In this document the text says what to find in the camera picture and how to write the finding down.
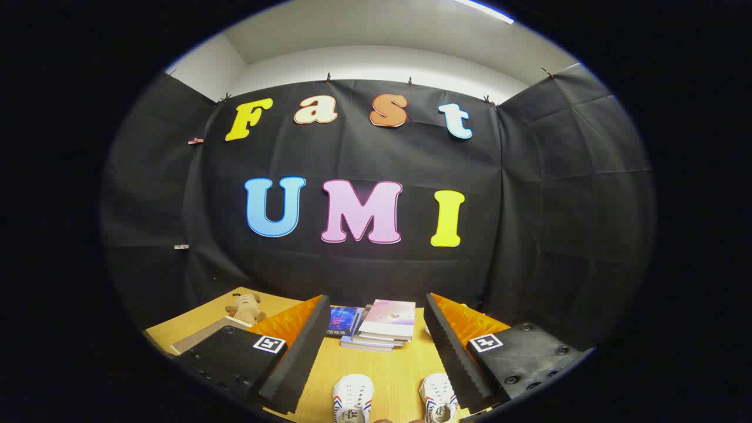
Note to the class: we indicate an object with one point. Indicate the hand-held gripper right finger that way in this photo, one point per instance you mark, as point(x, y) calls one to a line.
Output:
point(455, 358)

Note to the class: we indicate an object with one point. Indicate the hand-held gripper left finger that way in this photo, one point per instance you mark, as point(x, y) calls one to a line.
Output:
point(296, 358)

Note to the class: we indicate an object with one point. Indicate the white canvas shoe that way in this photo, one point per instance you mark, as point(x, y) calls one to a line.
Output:
point(437, 396)
point(352, 396)

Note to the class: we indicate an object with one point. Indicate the beige fabric storage box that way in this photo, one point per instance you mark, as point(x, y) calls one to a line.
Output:
point(205, 336)

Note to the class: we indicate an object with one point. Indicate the dark blue book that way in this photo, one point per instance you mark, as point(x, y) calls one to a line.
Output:
point(342, 320)

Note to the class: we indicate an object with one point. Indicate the light blue cover book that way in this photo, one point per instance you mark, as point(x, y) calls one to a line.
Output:
point(364, 347)

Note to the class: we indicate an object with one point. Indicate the brown plush toy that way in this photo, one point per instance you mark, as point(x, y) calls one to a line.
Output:
point(247, 306)

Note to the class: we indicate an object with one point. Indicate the pink cover book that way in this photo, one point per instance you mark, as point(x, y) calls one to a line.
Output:
point(388, 314)

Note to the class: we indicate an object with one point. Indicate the grey cover book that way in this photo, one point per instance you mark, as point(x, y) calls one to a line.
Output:
point(376, 342)

